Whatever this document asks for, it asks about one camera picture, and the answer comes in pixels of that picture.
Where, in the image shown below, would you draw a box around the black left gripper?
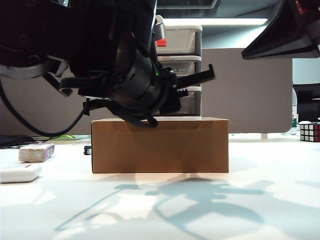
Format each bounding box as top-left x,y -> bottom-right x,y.
155,63 -> 217,116

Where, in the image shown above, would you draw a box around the white earphone case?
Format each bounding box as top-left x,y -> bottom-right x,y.
0,163 -> 43,184

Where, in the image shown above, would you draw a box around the grey desk partition panel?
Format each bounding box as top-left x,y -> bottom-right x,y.
0,47 -> 294,135

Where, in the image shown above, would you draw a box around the long ceiling light strip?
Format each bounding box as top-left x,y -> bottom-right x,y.
161,17 -> 269,26

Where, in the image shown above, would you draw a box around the brown cardboard box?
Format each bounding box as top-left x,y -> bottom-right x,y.
90,117 -> 230,174

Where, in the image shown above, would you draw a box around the rubik's cube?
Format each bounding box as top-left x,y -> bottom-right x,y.
299,121 -> 320,143

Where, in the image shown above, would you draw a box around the white purple eraser block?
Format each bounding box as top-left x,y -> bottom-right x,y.
18,143 -> 56,163

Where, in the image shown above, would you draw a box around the flat black bag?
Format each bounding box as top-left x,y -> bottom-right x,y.
0,135 -> 33,147

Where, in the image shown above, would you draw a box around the white plastic drawer cabinet frame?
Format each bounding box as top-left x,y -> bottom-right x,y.
151,24 -> 203,119

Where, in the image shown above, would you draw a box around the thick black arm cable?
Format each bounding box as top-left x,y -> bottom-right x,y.
0,76 -> 87,138

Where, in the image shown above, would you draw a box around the thin black cables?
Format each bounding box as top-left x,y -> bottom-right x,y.
0,134 -> 41,149

